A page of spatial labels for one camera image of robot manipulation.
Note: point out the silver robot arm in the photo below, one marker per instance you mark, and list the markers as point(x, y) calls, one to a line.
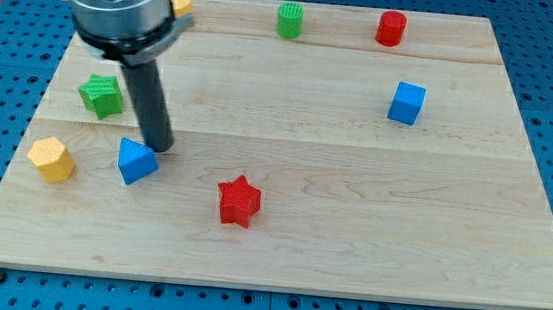
point(134, 33)

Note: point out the green star block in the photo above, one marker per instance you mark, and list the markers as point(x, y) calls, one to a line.
point(102, 95)

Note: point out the wooden board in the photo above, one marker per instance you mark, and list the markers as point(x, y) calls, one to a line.
point(450, 211)

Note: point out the blue cube block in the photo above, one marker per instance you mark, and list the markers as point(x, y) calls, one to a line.
point(407, 103)

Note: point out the green cylinder block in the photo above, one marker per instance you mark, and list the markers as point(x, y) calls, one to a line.
point(289, 20)

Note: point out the red cylinder block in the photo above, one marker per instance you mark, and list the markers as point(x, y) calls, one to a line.
point(391, 28)

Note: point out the red star block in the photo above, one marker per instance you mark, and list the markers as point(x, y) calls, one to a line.
point(238, 201)

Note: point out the blue triangle block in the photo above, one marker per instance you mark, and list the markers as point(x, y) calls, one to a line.
point(135, 161)

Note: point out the yellow block behind arm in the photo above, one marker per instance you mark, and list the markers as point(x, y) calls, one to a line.
point(181, 7)

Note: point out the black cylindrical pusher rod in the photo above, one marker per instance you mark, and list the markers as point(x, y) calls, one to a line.
point(147, 95)

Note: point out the yellow hexagon block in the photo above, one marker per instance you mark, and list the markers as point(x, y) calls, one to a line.
point(52, 160)

